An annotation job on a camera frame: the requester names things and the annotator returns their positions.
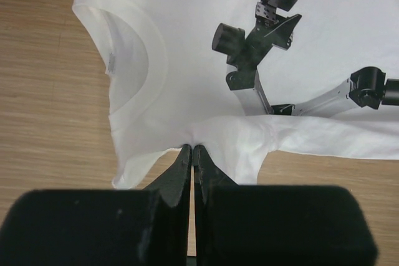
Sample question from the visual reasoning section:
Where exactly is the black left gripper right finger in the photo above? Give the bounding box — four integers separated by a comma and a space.
193, 146, 378, 265

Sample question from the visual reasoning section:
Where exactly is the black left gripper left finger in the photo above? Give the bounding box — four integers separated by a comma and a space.
1, 145, 191, 265

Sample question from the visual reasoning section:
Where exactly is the white printed t-shirt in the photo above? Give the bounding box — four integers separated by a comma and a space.
72, 0, 398, 189

